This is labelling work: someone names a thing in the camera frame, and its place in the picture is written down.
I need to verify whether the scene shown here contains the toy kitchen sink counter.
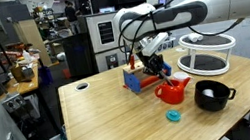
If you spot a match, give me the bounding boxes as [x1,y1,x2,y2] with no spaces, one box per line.
[159,36,178,53]

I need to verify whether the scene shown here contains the white two-tier round stand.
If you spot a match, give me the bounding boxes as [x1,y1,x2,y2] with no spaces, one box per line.
[172,25,242,81]

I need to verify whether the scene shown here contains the teal round lid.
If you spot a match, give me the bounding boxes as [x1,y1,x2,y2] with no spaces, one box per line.
[165,108,183,124]

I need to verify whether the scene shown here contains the white mug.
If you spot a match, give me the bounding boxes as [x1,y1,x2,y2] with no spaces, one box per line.
[172,69,192,83]

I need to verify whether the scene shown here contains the red toy peg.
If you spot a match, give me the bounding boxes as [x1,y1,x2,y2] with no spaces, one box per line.
[128,54,137,71]

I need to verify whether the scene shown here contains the red toy teapot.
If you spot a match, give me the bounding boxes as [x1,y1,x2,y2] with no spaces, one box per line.
[152,76,196,108]

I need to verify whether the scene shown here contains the black bowl with handle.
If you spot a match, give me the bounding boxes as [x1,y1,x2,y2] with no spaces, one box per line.
[191,75,239,115]

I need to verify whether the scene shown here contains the blue waste bin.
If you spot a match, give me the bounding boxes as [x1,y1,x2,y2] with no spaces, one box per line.
[37,65,54,87]

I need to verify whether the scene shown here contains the round table cable grommet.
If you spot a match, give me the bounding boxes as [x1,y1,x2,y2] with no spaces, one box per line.
[74,81,91,93]

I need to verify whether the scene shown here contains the blue wooden peg bench toy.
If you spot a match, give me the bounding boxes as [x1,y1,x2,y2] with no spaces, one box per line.
[119,53,175,95]

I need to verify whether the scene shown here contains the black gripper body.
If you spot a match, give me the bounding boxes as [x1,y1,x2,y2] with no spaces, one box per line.
[141,52,167,78]

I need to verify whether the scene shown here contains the person in dark clothes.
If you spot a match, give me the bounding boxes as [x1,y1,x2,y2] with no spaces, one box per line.
[62,0,83,36]

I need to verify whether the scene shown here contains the small lit laptop screen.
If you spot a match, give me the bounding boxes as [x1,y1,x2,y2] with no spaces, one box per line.
[98,5,116,15]

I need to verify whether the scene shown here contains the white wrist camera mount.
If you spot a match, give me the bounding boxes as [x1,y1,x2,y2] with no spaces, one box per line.
[139,31,172,58]

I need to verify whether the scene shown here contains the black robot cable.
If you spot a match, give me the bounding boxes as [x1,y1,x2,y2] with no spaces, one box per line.
[110,0,250,65]

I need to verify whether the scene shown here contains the metal spoon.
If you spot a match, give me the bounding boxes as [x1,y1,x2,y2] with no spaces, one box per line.
[165,76,175,89]

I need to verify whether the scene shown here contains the white toy kitchen oven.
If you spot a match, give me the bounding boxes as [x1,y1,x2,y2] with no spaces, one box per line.
[84,10,130,74]

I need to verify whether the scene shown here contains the cluttered wooden side table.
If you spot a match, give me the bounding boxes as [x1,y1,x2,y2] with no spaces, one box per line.
[0,62,44,101]

